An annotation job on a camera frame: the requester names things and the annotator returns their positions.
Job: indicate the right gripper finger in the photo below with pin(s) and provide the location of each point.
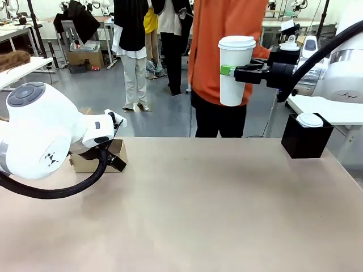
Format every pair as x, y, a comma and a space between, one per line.
259, 62
227, 70

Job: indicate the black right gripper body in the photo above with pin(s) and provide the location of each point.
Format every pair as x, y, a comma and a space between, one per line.
279, 75

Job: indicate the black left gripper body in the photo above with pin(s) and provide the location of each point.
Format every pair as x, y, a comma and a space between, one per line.
117, 163

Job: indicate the tall white lidded cup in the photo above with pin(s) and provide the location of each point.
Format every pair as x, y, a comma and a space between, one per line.
236, 51

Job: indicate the person's left forearm orange sleeve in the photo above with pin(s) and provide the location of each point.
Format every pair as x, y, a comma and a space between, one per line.
261, 52

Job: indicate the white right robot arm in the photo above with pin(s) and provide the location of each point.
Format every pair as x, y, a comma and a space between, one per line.
346, 71

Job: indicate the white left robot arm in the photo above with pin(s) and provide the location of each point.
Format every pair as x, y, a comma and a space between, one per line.
42, 127

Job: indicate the cardboard drink carrier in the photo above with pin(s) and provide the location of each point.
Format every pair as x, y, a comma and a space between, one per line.
85, 167

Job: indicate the person in orange sweater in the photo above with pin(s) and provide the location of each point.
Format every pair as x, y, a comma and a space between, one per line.
210, 56

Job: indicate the person white shirt black trousers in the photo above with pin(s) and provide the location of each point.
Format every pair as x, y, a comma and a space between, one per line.
171, 42

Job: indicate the black open box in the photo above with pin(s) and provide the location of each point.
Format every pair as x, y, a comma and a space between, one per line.
306, 141

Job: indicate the pile of clothes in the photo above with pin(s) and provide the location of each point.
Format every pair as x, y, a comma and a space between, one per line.
154, 69

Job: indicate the black light stand pole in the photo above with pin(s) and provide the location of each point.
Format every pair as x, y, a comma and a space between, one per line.
323, 17

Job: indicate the person in yellow top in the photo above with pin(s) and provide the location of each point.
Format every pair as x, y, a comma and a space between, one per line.
150, 22

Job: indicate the dark grey crate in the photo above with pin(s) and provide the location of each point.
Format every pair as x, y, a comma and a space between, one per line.
77, 68

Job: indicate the person black top beige trousers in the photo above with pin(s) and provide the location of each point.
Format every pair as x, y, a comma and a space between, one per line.
131, 28

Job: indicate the brown cardboard box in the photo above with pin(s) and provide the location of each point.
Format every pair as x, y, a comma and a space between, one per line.
85, 58

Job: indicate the clear plastic storage bin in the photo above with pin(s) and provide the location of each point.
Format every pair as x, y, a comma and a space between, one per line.
85, 45

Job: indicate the white side table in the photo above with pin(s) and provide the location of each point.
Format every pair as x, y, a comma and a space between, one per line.
25, 69

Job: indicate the brown furry bundle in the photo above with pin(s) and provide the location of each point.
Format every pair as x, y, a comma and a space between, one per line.
14, 59

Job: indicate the black cloth on stand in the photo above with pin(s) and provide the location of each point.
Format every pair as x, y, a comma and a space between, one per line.
82, 20

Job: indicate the black tripod pole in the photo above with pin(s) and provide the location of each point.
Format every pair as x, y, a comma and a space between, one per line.
35, 22

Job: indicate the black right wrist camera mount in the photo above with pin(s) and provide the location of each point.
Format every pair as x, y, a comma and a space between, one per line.
283, 56

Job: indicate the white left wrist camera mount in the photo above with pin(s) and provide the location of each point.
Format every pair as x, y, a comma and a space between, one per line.
117, 120

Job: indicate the short black post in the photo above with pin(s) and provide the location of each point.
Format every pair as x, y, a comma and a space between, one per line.
52, 55

